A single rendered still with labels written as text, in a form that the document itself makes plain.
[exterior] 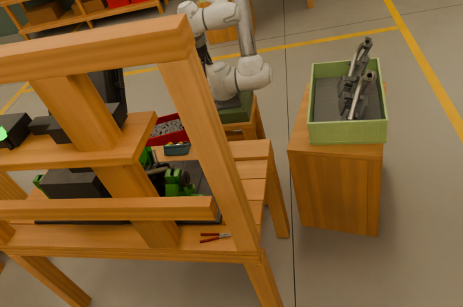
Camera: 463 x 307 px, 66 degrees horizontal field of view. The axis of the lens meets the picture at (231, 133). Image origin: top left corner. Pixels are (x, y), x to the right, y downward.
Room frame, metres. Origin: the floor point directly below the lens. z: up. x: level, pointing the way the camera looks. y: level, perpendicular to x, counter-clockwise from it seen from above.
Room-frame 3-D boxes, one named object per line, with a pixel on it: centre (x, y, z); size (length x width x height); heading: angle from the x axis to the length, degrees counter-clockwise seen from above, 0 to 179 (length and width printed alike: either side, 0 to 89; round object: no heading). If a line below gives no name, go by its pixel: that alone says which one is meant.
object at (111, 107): (1.14, 0.43, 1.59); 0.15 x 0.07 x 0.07; 69
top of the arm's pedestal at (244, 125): (1.95, -0.04, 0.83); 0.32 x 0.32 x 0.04; 70
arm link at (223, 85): (1.95, -0.05, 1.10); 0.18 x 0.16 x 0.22; 72
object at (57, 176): (1.36, 0.77, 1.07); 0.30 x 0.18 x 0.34; 69
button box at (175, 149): (1.66, 0.34, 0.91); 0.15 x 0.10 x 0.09; 69
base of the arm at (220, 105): (1.95, -0.02, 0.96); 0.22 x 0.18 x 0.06; 79
